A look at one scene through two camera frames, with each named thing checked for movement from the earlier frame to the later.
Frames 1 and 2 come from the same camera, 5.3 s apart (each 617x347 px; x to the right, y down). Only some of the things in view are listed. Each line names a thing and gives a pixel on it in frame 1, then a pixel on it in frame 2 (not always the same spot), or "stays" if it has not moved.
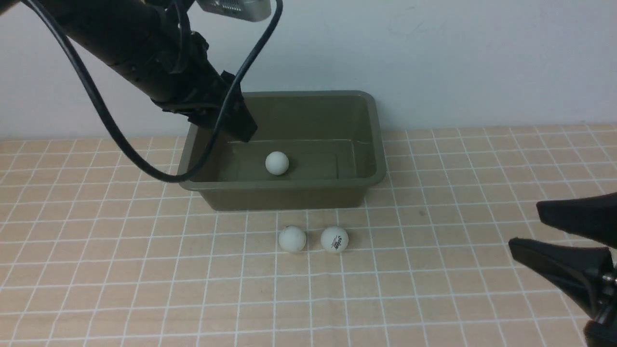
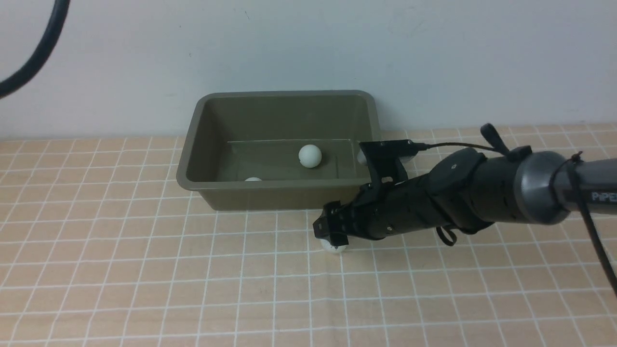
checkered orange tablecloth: x=93 y=254 stays
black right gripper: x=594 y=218 -> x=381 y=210
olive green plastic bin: x=314 y=151 stays
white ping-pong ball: x=292 y=238 -> x=310 y=156
